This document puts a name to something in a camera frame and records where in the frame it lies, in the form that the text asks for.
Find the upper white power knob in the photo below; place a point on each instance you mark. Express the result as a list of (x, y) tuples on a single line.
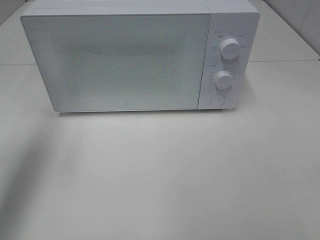
[(230, 48)]

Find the white microwave door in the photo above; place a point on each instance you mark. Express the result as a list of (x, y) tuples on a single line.
[(100, 63)]

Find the round door release button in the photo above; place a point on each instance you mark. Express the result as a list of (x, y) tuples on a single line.
[(218, 100)]

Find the white microwave oven body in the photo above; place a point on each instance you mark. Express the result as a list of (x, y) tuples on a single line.
[(235, 18)]

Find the white timer knob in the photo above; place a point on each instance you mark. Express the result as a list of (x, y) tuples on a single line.
[(223, 80)]

